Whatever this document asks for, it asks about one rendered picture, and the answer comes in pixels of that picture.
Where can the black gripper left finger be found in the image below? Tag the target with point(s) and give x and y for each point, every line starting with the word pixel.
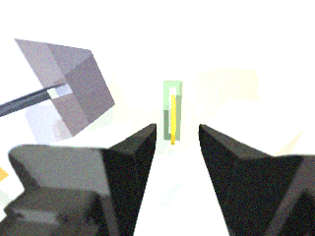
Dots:
pixel 118 174

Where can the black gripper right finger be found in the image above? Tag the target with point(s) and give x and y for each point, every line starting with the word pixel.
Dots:
pixel 256 191

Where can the grey box walls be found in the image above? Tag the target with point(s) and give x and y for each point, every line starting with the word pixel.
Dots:
pixel 84 78

